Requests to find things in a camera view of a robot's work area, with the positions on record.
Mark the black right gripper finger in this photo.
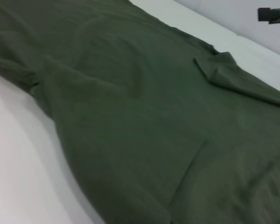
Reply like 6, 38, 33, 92
258, 7, 280, 25

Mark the dark green t-shirt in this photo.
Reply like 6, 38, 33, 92
0, 0, 280, 224

